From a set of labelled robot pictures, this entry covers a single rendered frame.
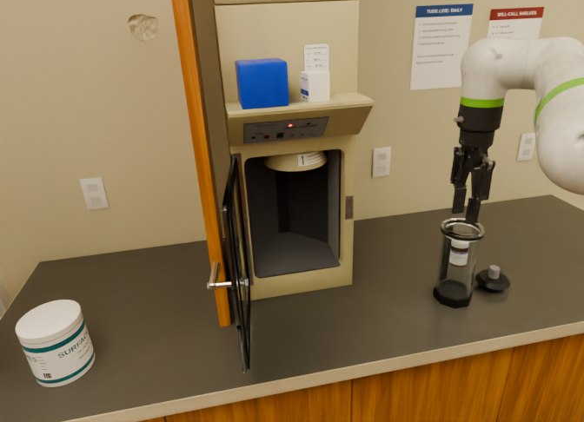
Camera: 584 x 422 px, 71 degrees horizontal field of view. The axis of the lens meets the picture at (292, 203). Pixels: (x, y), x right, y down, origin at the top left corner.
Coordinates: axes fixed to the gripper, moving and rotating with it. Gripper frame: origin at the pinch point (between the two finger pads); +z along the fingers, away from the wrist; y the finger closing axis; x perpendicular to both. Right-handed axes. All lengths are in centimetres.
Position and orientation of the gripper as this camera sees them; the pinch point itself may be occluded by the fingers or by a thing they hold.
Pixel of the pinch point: (465, 207)
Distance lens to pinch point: 112.5
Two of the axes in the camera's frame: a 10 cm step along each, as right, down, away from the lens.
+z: 0.4, 9.1, 4.2
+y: 2.0, 4.0, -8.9
